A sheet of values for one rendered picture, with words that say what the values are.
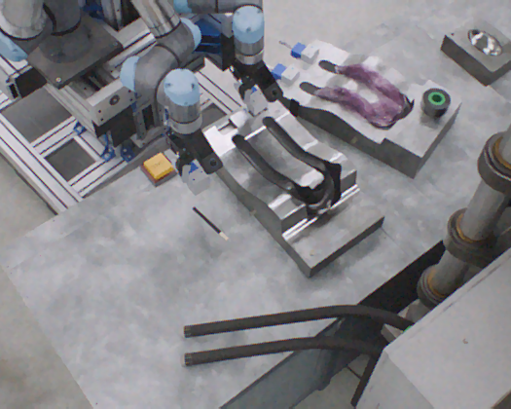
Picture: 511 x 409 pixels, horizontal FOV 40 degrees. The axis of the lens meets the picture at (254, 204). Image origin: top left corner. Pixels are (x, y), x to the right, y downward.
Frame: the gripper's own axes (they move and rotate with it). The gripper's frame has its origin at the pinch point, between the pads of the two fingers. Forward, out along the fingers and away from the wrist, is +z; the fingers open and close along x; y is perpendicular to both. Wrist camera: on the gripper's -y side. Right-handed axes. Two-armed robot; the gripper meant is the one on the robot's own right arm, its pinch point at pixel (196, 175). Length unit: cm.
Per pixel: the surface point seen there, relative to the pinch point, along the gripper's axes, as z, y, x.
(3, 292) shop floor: 95, 56, 57
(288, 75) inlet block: 6.9, 16.8, -45.1
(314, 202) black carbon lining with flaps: 6.6, -22.1, -22.5
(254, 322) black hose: 7.9, -39.0, 10.7
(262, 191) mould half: 3.9, -12.3, -12.3
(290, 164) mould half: 5.5, -9.2, -24.5
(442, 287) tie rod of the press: -12, -64, -22
